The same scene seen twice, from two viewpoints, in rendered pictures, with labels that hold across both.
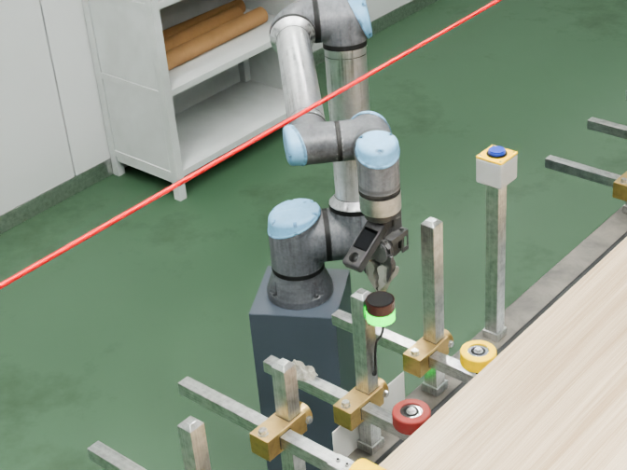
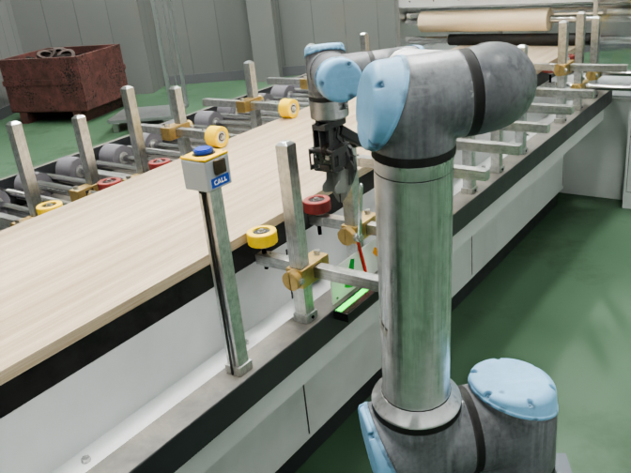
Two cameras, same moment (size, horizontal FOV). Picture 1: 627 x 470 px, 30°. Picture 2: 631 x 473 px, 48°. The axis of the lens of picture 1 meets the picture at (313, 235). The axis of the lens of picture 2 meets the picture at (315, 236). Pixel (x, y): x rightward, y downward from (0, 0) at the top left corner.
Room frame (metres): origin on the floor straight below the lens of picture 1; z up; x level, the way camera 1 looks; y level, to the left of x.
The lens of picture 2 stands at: (3.78, -0.35, 1.60)
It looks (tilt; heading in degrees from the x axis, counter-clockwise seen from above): 23 degrees down; 175
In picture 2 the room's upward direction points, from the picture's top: 6 degrees counter-clockwise
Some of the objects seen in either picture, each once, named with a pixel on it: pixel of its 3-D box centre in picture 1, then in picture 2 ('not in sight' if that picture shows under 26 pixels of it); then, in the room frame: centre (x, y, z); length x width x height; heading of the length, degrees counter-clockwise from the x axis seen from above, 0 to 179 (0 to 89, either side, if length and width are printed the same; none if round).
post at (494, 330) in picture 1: (495, 260); (224, 283); (2.38, -0.44, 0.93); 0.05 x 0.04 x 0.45; 137
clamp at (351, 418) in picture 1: (362, 402); (357, 228); (1.98, -0.08, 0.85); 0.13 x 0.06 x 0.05; 137
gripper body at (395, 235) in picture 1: (383, 231); (330, 144); (2.18, -0.15, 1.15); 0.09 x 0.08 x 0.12; 137
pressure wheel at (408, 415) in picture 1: (411, 429); (317, 216); (1.87, -0.17, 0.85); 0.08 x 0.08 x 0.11
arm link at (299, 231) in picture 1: (299, 235); (507, 417); (2.79, 0.04, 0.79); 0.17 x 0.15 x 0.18; 92
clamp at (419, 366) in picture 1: (428, 351); (305, 270); (2.17, -0.24, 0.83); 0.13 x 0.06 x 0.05; 137
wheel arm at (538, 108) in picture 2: not in sight; (505, 105); (1.25, 0.63, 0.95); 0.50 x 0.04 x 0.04; 47
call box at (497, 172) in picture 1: (496, 168); (207, 171); (2.37, -0.44, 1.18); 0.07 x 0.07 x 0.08; 47
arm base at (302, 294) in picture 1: (299, 276); not in sight; (2.79, 0.05, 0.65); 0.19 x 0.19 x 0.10
